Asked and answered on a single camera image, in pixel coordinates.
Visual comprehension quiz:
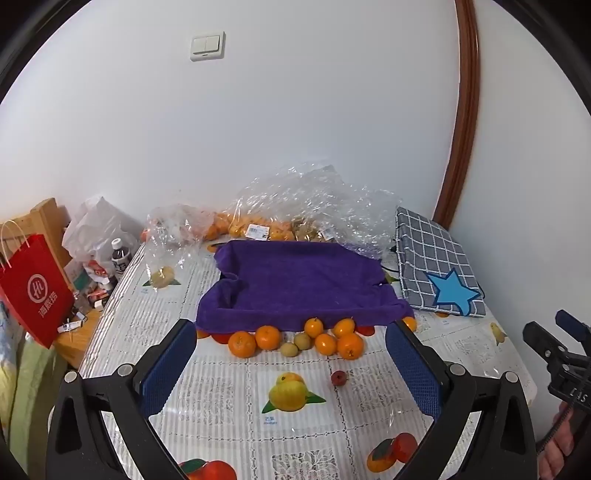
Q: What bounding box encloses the purple towel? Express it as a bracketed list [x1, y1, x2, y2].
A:
[196, 240, 415, 335]

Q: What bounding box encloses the pile of bagged tangerines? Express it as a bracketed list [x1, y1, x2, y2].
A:
[205, 210, 296, 241]

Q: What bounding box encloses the person's right hand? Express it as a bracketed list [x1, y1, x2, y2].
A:
[538, 406, 583, 480]

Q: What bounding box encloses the brown wooden door frame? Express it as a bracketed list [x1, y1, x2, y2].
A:
[433, 0, 481, 229]

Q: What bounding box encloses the clear plastic bag white label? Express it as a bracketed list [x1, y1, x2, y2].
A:
[208, 173, 298, 243]

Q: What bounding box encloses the wooden headboard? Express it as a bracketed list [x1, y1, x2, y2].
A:
[0, 198, 71, 278]

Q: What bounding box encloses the green and yellow bedding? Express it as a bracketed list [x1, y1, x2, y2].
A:
[0, 300, 63, 467]

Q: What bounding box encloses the grey checkered case blue star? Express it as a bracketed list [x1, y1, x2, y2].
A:
[394, 206, 486, 319]

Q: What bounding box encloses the large tangerine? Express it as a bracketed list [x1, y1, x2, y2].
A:
[337, 333, 365, 361]
[228, 331, 257, 359]
[255, 325, 282, 350]

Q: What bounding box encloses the red and white packet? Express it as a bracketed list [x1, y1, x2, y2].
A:
[85, 259, 116, 291]

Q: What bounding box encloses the small clear plastic bag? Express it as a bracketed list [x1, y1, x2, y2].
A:
[145, 202, 219, 291]

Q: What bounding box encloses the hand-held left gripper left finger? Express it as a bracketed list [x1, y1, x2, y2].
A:
[45, 318, 198, 480]

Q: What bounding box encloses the white light switch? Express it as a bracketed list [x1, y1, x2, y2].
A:
[190, 31, 226, 61]

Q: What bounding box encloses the red paper bag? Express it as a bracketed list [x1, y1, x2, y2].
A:
[0, 220, 75, 350]

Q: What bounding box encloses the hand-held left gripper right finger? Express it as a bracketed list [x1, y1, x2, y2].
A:
[385, 318, 539, 480]

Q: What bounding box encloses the dark bottle white cap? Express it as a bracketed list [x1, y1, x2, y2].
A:
[111, 237, 133, 280]

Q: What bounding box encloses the thin black cable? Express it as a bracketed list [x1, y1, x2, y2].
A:
[379, 244, 403, 278]

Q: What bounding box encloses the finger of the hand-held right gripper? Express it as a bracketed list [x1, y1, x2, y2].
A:
[555, 309, 591, 357]
[523, 320, 570, 371]

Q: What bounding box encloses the pile of bagged brown fruits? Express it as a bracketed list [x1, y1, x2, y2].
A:
[292, 217, 338, 243]

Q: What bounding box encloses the wooden side table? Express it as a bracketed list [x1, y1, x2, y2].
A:
[56, 295, 110, 370]

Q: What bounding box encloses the large crumpled clear plastic bag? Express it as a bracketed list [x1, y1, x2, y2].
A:
[277, 161, 403, 261]

